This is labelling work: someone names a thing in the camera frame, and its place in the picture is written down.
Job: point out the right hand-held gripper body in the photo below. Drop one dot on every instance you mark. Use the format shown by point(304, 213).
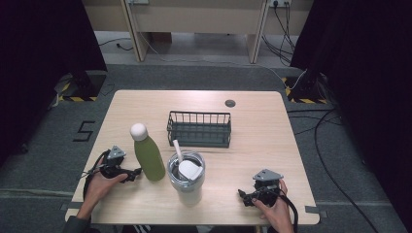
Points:
point(267, 176)

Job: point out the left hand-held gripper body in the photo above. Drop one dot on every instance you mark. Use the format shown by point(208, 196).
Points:
point(115, 153)

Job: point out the green bottle with white cap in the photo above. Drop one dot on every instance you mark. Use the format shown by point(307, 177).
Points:
point(149, 158)

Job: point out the white tumbler with straw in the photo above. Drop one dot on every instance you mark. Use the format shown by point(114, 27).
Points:
point(187, 186)

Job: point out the person's right hand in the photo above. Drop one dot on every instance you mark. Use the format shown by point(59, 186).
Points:
point(280, 212)

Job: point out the person's left hand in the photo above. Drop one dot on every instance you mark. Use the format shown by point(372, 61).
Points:
point(97, 187)

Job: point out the person's striped dark clothing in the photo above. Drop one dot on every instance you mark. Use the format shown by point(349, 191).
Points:
point(142, 229)

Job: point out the grey tape strip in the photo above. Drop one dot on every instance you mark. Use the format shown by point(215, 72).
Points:
point(315, 210)
point(68, 206)

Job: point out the stand base with striped tape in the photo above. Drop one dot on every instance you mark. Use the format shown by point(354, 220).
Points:
point(306, 89)
point(82, 85)

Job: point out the round grey table grommet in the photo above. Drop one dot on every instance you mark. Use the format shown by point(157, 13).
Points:
point(230, 103)

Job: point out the dark curtain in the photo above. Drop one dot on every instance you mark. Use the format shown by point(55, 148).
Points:
point(35, 64)
point(369, 81)

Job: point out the beige desk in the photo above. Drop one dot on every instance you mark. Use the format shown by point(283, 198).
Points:
point(197, 19)

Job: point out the white wall socket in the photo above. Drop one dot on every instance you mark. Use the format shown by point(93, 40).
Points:
point(279, 2)

